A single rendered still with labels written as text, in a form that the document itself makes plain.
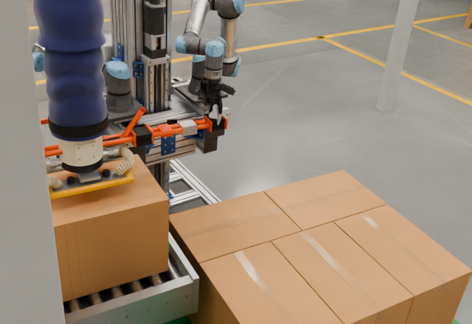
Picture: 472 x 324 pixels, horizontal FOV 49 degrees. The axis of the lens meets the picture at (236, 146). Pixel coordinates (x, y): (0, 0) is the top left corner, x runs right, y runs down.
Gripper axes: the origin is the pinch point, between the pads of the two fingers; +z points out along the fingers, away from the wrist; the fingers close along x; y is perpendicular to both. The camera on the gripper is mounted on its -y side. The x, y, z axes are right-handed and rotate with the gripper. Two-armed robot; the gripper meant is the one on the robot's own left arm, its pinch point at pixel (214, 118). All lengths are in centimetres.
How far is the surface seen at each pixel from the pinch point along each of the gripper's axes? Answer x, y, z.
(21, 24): 112, 90, -83
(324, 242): 32, -50, 63
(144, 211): 21, 41, 27
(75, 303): 23, 72, 63
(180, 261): 22, 25, 58
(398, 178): -59, -205, 117
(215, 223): -2, -6, 64
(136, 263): 20, 45, 53
